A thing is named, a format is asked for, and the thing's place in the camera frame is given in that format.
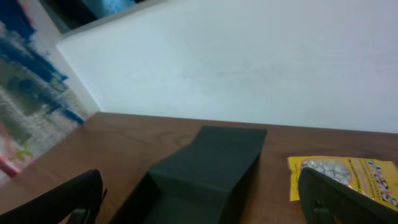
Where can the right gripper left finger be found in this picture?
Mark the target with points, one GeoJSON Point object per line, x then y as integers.
{"type": "Point", "coordinates": [79, 198]}

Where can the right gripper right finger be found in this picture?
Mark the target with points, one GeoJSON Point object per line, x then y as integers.
{"type": "Point", "coordinates": [324, 200]}

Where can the blue abstract painting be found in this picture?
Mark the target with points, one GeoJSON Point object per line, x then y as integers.
{"type": "Point", "coordinates": [38, 107]}

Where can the yellow snack pouch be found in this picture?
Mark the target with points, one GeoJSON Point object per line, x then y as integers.
{"type": "Point", "coordinates": [373, 178]}

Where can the black gift box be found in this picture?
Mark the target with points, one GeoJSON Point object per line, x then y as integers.
{"type": "Point", "coordinates": [205, 182]}

